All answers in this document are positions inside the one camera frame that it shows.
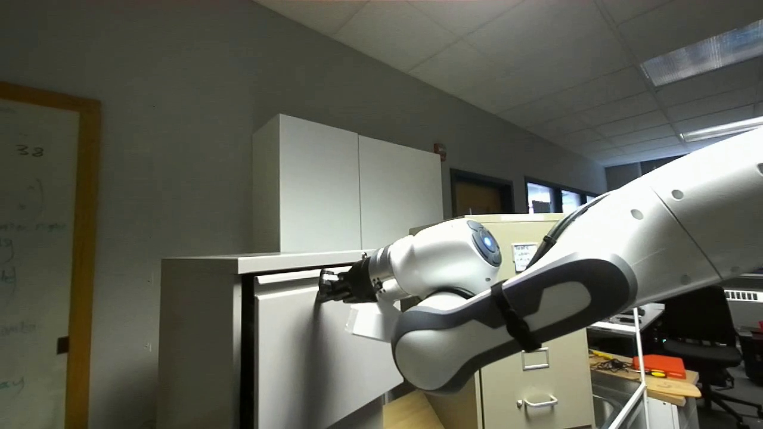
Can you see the white drawer cabinet body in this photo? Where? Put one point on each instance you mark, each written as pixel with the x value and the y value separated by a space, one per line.
pixel 198 343

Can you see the narrow ceiling light strip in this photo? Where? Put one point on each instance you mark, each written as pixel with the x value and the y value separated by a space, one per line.
pixel 717 129

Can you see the tall white wall cabinet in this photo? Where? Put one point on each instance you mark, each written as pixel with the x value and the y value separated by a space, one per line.
pixel 318 191

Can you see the beige metal filing cabinet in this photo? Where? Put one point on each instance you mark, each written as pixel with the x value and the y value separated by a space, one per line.
pixel 556 377

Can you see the wooden framed whiteboard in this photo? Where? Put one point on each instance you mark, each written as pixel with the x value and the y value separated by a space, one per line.
pixel 39 240

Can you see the dark wooden door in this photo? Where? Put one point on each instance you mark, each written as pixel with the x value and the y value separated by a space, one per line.
pixel 479 196

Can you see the metal label holder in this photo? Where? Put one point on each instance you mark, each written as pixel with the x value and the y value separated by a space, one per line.
pixel 535 359

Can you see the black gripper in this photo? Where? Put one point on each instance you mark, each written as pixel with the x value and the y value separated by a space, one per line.
pixel 359 282

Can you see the white cabinet drawer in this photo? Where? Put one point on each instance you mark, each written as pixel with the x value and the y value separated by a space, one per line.
pixel 318 365

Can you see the tall dark framed window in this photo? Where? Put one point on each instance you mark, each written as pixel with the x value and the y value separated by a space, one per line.
pixel 570 202

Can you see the white paper tag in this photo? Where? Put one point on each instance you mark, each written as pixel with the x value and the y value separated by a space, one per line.
pixel 370 324

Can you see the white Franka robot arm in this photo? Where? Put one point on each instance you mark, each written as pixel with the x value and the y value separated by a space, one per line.
pixel 683 229

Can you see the white metal pole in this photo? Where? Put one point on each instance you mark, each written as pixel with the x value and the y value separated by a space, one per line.
pixel 634 365

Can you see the small dark framed window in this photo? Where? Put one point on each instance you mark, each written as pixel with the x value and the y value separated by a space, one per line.
pixel 540 200

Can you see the black office chair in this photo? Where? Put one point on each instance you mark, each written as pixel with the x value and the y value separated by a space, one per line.
pixel 705 334

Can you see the wooden side table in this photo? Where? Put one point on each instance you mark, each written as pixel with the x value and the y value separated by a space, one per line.
pixel 676 388

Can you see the large ceiling light panel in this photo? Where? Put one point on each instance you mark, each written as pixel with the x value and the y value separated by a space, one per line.
pixel 704 54

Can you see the orange tool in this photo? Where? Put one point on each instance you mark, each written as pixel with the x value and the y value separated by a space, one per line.
pixel 663 365

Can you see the white paper label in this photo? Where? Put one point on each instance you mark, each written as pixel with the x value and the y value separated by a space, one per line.
pixel 519 257

